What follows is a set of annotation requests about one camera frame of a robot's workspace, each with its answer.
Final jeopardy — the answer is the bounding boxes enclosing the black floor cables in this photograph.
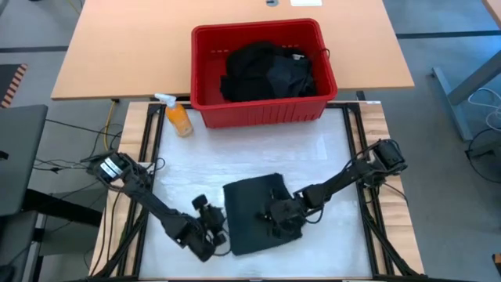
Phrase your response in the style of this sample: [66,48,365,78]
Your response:
[32,156,95,174]

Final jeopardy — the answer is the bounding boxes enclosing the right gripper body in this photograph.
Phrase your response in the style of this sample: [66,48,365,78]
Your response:
[258,195,307,240]

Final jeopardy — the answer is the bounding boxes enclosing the orange spray bottle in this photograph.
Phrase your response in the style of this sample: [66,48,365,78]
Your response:
[153,92,195,139]

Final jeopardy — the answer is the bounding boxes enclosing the hazard-striped floor mat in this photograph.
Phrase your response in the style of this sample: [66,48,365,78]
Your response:
[0,63,29,110]

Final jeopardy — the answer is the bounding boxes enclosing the wooden desk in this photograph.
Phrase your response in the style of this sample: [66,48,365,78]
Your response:
[50,0,416,102]
[483,0,501,27]

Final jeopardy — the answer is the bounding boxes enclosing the grey table leg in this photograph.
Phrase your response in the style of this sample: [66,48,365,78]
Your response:
[431,49,501,142]

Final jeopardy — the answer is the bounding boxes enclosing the yellow cable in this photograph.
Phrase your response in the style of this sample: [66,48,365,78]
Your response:
[103,99,119,152]

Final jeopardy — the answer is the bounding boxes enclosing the white cables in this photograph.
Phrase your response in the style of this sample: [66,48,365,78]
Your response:
[467,87,501,132]

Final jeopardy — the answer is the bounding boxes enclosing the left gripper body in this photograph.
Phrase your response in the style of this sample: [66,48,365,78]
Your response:
[195,203,230,248]

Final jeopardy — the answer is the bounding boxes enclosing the black sweater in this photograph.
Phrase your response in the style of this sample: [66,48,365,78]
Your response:
[218,40,277,104]

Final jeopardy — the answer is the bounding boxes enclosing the dark blue jeans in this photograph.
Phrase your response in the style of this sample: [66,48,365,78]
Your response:
[222,172,305,257]

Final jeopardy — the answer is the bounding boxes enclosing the black aluminium table frame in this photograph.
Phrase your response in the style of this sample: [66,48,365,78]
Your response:
[92,101,426,282]

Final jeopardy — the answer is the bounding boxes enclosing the red plastic bin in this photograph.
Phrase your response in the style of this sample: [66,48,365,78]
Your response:
[190,17,339,130]

